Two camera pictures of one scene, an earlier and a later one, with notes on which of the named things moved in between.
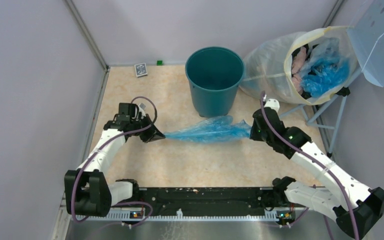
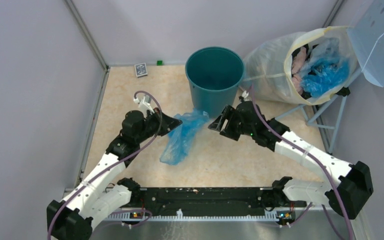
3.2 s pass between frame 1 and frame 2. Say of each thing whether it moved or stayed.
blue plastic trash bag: moved
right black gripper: moved
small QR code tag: stayed
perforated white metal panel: stayed
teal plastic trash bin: stayed
